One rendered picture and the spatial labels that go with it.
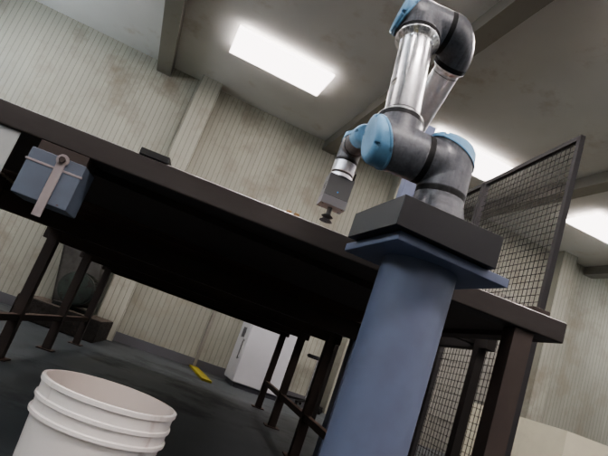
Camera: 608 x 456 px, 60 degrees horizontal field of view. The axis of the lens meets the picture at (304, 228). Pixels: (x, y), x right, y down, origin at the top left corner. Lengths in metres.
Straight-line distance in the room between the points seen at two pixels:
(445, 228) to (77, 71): 7.21
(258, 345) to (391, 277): 5.63
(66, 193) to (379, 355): 0.82
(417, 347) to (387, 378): 0.09
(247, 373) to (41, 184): 5.52
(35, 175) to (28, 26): 6.92
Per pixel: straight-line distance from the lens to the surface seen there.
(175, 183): 1.37
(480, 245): 1.11
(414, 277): 1.12
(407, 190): 3.67
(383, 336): 1.10
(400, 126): 1.21
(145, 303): 7.35
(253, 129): 7.92
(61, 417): 1.17
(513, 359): 1.58
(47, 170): 1.40
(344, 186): 1.69
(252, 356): 6.70
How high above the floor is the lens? 0.57
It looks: 13 degrees up
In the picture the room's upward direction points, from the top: 20 degrees clockwise
